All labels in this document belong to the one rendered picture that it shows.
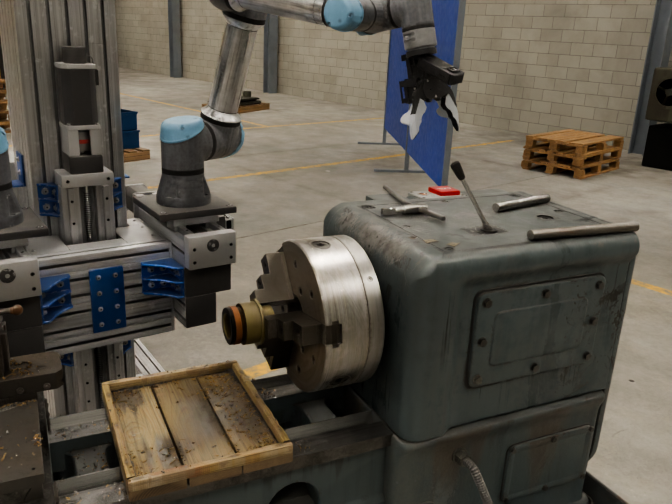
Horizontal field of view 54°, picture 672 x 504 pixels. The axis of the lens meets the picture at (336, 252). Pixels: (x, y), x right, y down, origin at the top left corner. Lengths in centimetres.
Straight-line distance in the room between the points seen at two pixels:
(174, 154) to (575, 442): 124
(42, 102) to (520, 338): 132
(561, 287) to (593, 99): 1065
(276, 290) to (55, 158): 83
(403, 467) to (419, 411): 14
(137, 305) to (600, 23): 1077
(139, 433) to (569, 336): 91
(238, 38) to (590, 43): 1050
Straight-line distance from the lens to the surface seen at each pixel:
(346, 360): 128
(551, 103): 1242
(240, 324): 130
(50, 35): 193
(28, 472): 119
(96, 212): 193
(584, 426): 171
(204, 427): 138
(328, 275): 125
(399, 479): 144
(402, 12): 160
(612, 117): 1191
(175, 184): 186
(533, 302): 142
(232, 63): 189
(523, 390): 153
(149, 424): 141
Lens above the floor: 164
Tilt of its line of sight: 19 degrees down
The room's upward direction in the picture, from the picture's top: 3 degrees clockwise
